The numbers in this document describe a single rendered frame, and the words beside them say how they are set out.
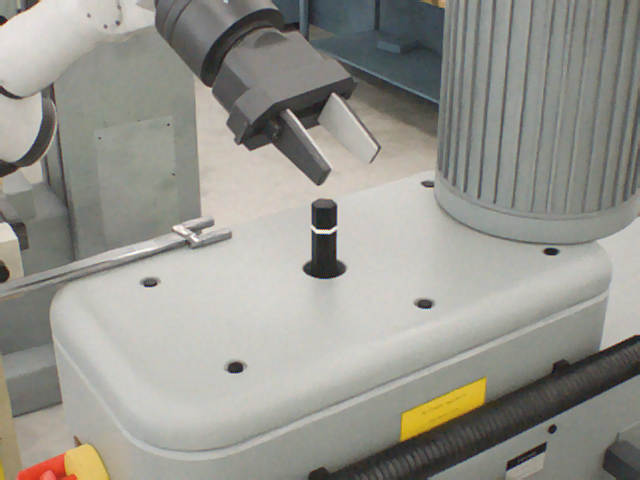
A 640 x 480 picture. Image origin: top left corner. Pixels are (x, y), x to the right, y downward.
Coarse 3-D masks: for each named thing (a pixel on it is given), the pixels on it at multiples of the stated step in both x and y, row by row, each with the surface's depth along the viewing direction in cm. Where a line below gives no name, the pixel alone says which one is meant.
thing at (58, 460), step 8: (56, 456) 89; (40, 464) 88; (48, 464) 88; (56, 464) 88; (64, 464) 88; (24, 472) 87; (32, 472) 87; (40, 472) 87; (56, 472) 88; (64, 472) 88
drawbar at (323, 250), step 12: (312, 204) 81; (324, 204) 81; (336, 204) 81; (312, 216) 81; (324, 216) 81; (336, 216) 81; (324, 228) 81; (312, 240) 82; (324, 240) 82; (312, 252) 83; (324, 252) 82; (312, 264) 84; (324, 264) 83; (312, 276) 84; (324, 276) 83
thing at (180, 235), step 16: (192, 224) 90; (208, 224) 90; (160, 240) 87; (176, 240) 87; (192, 240) 87; (208, 240) 87; (96, 256) 84; (112, 256) 84; (128, 256) 84; (144, 256) 85; (48, 272) 82; (64, 272) 82; (80, 272) 82; (0, 288) 79; (16, 288) 79; (32, 288) 80
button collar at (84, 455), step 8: (80, 448) 78; (88, 448) 78; (64, 456) 79; (72, 456) 77; (80, 456) 77; (88, 456) 77; (96, 456) 77; (72, 464) 78; (80, 464) 76; (88, 464) 77; (96, 464) 77; (72, 472) 78; (80, 472) 76; (88, 472) 76; (96, 472) 76; (104, 472) 77
